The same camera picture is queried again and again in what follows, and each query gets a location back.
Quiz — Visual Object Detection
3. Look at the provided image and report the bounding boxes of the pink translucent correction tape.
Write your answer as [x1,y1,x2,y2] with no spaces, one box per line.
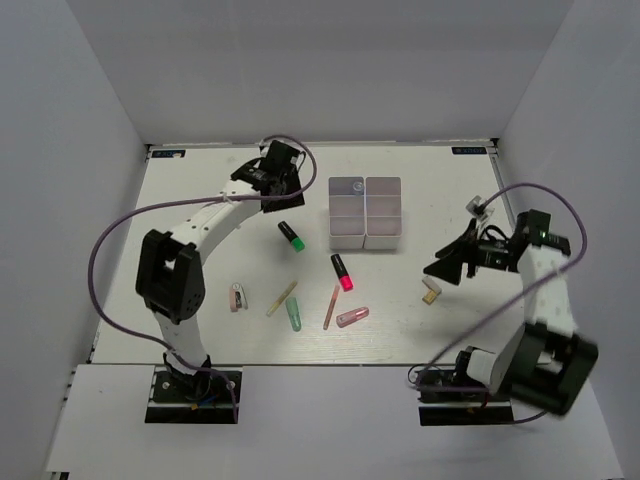
[336,307,369,328]

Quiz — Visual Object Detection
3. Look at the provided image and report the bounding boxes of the left white compartment organizer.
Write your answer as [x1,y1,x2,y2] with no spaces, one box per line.
[328,176,365,250]

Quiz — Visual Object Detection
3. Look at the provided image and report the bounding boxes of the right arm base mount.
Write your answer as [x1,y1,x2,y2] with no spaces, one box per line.
[408,365,515,427]

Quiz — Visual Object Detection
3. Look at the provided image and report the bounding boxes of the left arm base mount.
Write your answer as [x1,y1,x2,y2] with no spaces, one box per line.
[144,368,243,425]

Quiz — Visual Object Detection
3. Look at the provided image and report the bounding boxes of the pink white mini stapler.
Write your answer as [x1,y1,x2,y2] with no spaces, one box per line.
[229,282,248,312]

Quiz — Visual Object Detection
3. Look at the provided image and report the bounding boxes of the pink black highlighter marker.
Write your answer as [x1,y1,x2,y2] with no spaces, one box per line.
[330,254,354,292]

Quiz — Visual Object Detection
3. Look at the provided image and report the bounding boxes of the small tan eraser block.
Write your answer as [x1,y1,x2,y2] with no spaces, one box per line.
[422,276,442,305]

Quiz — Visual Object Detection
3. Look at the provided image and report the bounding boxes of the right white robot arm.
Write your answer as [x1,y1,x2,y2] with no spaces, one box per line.
[414,210,599,416]

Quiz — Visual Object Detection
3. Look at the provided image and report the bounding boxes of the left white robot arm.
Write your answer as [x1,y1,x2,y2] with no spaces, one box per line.
[135,137,310,399]

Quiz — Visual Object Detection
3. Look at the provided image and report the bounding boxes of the orange thin highlighter pen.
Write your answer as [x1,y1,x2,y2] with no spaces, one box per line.
[323,284,341,331]

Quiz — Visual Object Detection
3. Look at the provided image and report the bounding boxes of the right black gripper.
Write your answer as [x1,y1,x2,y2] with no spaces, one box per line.
[423,217,519,285]

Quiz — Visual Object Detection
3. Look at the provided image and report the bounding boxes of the yellow thin highlighter pen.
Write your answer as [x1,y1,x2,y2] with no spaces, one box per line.
[266,280,298,317]

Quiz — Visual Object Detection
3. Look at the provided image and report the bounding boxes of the green black highlighter marker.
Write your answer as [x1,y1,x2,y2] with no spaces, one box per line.
[278,221,305,253]

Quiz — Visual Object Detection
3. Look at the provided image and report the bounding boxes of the green translucent correction tape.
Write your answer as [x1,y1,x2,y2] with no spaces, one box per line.
[285,297,302,332]

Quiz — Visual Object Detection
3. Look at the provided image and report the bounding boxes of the right white compartment organizer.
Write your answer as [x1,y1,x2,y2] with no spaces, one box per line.
[364,177,403,251]

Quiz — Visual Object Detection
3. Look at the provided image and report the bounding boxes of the white compartment organizer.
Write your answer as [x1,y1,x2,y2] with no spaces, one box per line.
[328,176,365,250]
[364,177,403,251]

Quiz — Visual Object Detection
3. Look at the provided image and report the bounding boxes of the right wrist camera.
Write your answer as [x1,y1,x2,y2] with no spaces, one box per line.
[466,195,494,224]

